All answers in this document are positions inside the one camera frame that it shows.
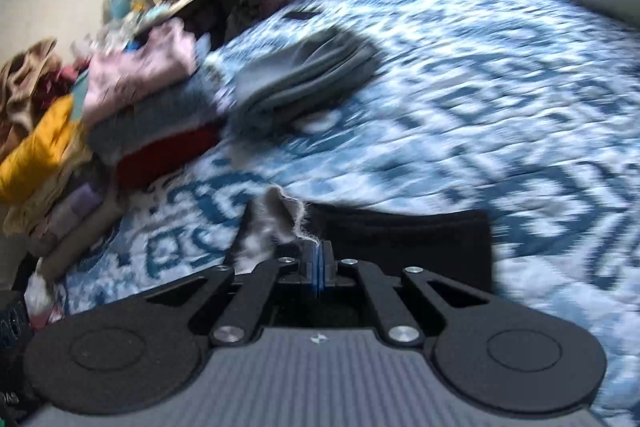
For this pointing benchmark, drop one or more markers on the black phone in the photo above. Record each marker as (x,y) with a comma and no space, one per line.
(301,14)

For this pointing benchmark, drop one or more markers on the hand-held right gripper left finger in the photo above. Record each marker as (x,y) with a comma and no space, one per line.
(260,302)

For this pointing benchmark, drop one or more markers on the blue folded jeans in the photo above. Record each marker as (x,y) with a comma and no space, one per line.
(165,117)

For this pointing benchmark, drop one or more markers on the brown cloth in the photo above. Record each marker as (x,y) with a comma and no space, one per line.
(25,82)

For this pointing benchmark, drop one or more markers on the yellow garment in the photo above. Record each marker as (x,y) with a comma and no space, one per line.
(40,147)

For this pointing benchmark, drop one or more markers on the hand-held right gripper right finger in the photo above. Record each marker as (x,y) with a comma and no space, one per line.
(372,302)

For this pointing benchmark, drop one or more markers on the pink printed shirt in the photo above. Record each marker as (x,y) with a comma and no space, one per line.
(135,67)

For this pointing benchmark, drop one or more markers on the beige folded garment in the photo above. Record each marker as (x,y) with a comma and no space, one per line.
(65,232)

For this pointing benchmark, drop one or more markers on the grey folded garment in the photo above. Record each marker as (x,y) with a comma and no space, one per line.
(310,77)

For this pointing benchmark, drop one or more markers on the red folded garment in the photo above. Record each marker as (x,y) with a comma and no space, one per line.
(165,154)

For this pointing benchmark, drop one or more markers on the black garment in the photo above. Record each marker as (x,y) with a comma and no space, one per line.
(400,237)

